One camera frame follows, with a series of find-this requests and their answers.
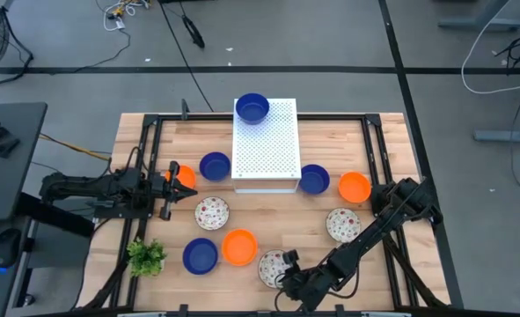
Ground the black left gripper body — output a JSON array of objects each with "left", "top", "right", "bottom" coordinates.
[{"left": 147, "top": 160, "right": 181, "bottom": 221}]

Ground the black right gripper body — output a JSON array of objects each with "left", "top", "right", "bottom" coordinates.
[{"left": 278, "top": 248, "right": 331, "bottom": 314}]

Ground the orange mini bowl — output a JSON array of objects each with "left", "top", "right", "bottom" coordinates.
[
  {"left": 165, "top": 165, "right": 197, "bottom": 189},
  {"left": 221, "top": 228, "right": 260, "bottom": 268},
  {"left": 338, "top": 171, "right": 373, "bottom": 204}
]

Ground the floral mini bowl green outside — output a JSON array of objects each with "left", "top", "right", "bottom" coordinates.
[
  {"left": 257, "top": 249, "right": 294, "bottom": 290},
  {"left": 194, "top": 195, "right": 231, "bottom": 232},
  {"left": 325, "top": 207, "right": 363, "bottom": 244}
]

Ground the blue mini bowl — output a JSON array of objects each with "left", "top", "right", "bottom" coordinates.
[
  {"left": 182, "top": 237, "right": 219, "bottom": 276},
  {"left": 235, "top": 92, "right": 271, "bottom": 126},
  {"left": 298, "top": 164, "right": 331, "bottom": 195},
  {"left": 198, "top": 151, "right": 232, "bottom": 182}
]

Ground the small green potted plant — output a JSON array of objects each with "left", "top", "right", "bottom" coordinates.
[{"left": 126, "top": 237, "right": 168, "bottom": 278}]

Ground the white perforated metal rack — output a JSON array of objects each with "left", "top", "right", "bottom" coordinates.
[{"left": 231, "top": 98, "right": 303, "bottom": 195}]

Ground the black desk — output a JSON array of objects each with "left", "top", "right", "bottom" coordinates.
[{"left": 0, "top": 101, "right": 48, "bottom": 224}]

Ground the black computer mouse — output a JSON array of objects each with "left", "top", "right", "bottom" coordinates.
[{"left": 0, "top": 227, "right": 23, "bottom": 269}]

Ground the black monitor stand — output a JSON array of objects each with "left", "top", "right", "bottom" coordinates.
[{"left": 0, "top": 109, "right": 22, "bottom": 159}]

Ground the grey table foot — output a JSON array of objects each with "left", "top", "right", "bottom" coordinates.
[{"left": 473, "top": 129, "right": 520, "bottom": 144}]

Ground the grey table leg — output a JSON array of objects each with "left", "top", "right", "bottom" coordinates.
[{"left": 437, "top": 0, "right": 520, "bottom": 33}]

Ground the yellow cable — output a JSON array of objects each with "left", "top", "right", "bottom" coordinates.
[{"left": 38, "top": 133, "right": 113, "bottom": 162}]

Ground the long black floor cable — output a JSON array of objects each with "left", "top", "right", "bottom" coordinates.
[{"left": 158, "top": 0, "right": 216, "bottom": 114}]

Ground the black strap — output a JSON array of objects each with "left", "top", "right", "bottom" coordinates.
[{"left": 180, "top": 14, "right": 207, "bottom": 49}]

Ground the black aluminium rig frame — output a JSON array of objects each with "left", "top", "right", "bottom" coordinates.
[{"left": 77, "top": 113, "right": 452, "bottom": 317}]

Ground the white power strip with cables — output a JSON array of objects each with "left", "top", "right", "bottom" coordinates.
[{"left": 95, "top": 0, "right": 151, "bottom": 33}]

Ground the white floor cable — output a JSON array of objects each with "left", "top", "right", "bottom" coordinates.
[{"left": 460, "top": 0, "right": 520, "bottom": 95}]

